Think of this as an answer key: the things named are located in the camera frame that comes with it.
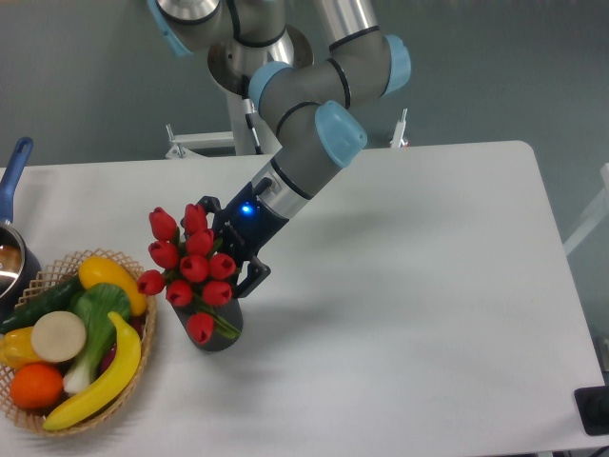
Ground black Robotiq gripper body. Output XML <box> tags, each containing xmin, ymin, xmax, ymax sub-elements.
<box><xmin>211</xmin><ymin>178</ymin><xmax>288</xmax><ymax>262</ymax></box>

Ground red tulip bouquet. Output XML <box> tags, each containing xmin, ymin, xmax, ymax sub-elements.
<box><xmin>137</xmin><ymin>203</ymin><xmax>242</xmax><ymax>345</ymax></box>

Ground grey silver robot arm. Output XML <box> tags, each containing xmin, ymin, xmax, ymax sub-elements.
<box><xmin>148</xmin><ymin>1</ymin><xmax>411</xmax><ymax>298</ymax></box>

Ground dark red fruit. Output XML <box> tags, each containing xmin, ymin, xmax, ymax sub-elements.
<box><xmin>98</xmin><ymin>316</ymin><xmax>145</xmax><ymax>375</ymax></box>

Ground green bok choy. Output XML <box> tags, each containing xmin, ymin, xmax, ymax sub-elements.
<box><xmin>63</xmin><ymin>283</ymin><xmax>131</xmax><ymax>396</ymax></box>

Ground yellow banana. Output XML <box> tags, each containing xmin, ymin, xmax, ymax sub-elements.
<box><xmin>43</xmin><ymin>311</ymin><xmax>142</xmax><ymax>431</ymax></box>

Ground woven wicker basket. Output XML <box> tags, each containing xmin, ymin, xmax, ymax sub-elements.
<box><xmin>1</xmin><ymin>248</ymin><xmax>157</xmax><ymax>437</ymax></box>

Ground dark green cucumber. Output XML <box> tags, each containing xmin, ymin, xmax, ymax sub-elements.
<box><xmin>1</xmin><ymin>276</ymin><xmax>84</xmax><ymax>335</ymax></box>

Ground beige round radish slice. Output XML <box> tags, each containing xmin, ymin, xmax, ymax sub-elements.
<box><xmin>30</xmin><ymin>311</ymin><xmax>87</xmax><ymax>363</ymax></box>

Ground yellow bell pepper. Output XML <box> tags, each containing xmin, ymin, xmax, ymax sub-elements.
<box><xmin>1</xmin><ymin>327</ymin><xmax>44</xmax><ymax>369</ymax></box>

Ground orange fruit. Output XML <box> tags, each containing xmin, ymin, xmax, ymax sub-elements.
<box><xmin>10</xmin><ymin>363</ymin><xmax>64</xmax><ymax>409</ymax></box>

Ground black device at edge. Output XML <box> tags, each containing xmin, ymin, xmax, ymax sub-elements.
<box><xmin>574</xmin><ymin>386</ymin><xmax>608</xmax><ymax>436</ymax></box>

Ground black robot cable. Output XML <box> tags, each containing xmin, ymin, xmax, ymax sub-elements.
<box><xmin>240</xmin><ymin>74</ymin><xmax>265</xmax><ymax>156</ymax></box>

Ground blue handled steel saucepan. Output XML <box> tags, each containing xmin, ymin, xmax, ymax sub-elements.
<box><xmin>1</xmin><ymin>137</ymin><xmax>41</xmax><ymax>321</ymax></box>

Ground white frame at right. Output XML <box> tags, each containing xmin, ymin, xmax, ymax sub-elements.
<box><xmin>562</xmin><ymin>163</ymin><xmax>608</xmax><ymax>256</ymax></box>

